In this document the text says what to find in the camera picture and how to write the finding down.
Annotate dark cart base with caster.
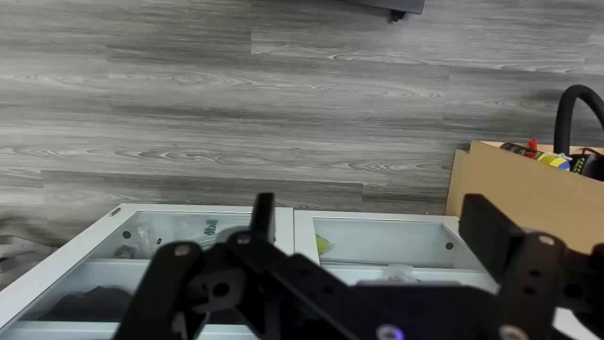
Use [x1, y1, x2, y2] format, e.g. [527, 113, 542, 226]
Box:
[351, 0, 427, 24]

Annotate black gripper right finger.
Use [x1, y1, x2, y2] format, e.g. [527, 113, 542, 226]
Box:
[457, 192, 604, 340]

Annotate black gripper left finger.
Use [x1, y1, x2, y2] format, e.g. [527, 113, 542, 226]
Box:
[111, 190, 317, 340]

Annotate thick black hose loop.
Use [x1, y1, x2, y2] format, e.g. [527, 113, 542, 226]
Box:
[553, 82, 604, 158]

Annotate wooden workbench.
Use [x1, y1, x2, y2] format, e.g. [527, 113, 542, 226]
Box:
[444, 139, 604, 254]

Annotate small yellow item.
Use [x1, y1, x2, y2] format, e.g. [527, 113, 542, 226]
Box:
[315, 232, 334, 256]

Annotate white shelf cabinet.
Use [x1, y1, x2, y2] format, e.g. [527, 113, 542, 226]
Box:
[0, 201, 506, 340]

